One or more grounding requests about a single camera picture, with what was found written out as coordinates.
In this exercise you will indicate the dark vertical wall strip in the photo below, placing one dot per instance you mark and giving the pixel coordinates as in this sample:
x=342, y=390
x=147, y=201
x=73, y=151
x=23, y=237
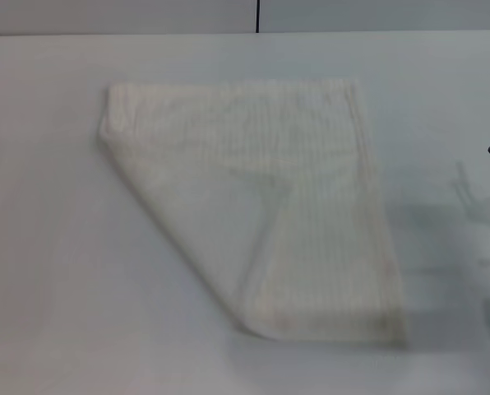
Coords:
x=257, y=16

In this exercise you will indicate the white ribbed towel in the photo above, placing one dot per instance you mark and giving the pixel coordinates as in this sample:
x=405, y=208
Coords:
x=237, y=173

